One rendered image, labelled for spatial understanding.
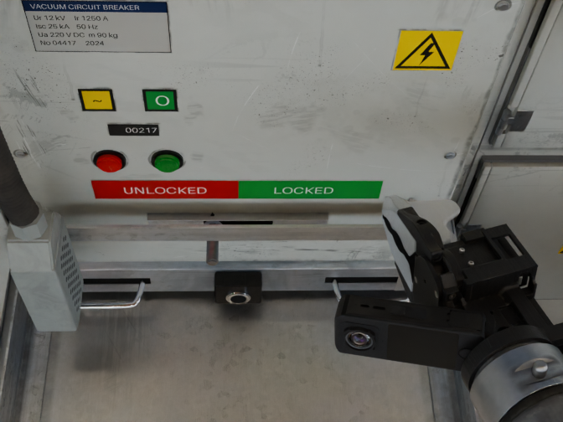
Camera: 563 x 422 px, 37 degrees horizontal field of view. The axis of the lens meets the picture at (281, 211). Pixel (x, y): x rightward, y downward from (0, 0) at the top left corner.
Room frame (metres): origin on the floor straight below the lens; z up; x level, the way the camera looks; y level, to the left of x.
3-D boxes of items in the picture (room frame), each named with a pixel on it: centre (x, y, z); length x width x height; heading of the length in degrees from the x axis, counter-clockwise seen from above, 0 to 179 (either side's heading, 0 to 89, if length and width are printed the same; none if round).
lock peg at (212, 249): (0.50, 0.08, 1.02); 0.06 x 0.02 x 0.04; 6
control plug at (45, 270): (0.44, 0.25, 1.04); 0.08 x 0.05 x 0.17; 6
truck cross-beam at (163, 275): (0.54, 0.05, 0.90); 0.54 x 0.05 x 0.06; 96
